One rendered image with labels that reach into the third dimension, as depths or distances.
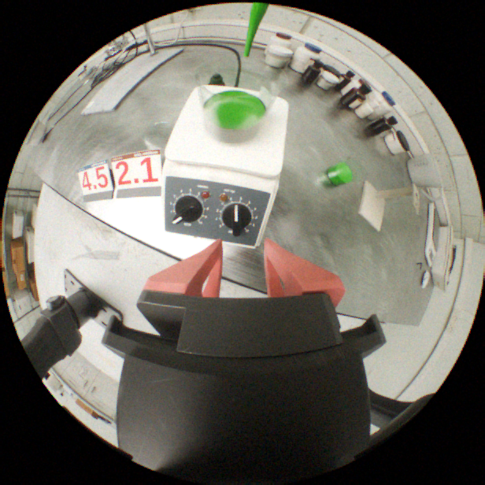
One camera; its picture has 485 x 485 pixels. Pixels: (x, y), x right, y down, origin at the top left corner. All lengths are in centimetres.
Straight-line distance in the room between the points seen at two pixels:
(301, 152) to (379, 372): 148
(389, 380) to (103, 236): 163
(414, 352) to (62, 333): 156
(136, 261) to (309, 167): 32
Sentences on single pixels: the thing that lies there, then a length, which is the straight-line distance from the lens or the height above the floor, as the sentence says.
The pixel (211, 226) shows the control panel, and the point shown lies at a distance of 20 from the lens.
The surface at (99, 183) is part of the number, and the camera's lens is 32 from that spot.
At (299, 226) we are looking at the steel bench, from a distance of 27.
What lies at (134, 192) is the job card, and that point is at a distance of 28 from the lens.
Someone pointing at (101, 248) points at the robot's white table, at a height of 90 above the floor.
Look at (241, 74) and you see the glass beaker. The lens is 17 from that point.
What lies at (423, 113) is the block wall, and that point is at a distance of 73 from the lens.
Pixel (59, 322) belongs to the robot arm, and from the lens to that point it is 29.
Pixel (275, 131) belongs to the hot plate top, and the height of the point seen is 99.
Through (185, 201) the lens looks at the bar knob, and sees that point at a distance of 19.
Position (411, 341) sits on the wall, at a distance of 141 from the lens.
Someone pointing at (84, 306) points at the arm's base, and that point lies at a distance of 36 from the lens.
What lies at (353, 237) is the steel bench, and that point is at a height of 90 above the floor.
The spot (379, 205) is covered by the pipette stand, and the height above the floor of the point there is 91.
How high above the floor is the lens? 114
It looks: 80 degrees down
